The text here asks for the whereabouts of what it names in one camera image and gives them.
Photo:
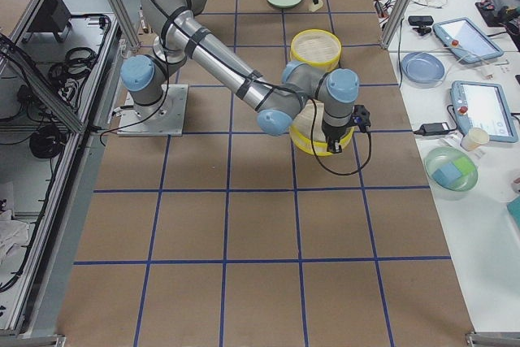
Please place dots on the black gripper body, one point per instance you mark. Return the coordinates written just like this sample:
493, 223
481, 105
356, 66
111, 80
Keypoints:
333, 134

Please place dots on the white steamed bun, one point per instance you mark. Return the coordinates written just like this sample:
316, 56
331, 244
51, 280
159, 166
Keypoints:
313, 7

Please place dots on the black power adapter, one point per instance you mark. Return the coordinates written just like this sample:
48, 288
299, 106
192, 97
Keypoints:
434, 129

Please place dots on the black webcam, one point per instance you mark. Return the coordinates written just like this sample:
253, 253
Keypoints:
421, 24

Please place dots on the blue plate on desk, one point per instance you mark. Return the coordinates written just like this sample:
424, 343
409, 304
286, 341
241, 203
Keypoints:
423, 68

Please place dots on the blue sponge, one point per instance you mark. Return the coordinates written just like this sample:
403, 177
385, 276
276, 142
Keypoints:
446, 175

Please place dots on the green bowl with sponges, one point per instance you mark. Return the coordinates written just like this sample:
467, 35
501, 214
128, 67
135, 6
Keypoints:
458, 189

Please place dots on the green sponge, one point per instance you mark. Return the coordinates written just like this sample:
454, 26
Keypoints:
464, 165

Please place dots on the paper cup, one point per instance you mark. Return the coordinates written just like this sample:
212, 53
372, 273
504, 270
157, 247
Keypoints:
474, 138

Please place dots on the lower teach pendant tablet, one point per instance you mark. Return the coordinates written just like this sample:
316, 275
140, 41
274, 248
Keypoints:
483, 105

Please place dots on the teach pendant tablet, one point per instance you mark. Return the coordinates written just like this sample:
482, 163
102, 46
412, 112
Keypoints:
466, 40
483, 105

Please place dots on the upper teach pendant tablet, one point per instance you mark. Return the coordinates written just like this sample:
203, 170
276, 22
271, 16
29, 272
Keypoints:
466, 40

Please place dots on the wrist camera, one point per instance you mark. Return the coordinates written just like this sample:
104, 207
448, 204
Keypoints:
362, 118

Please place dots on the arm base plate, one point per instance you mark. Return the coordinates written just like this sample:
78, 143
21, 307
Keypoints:
166, 117

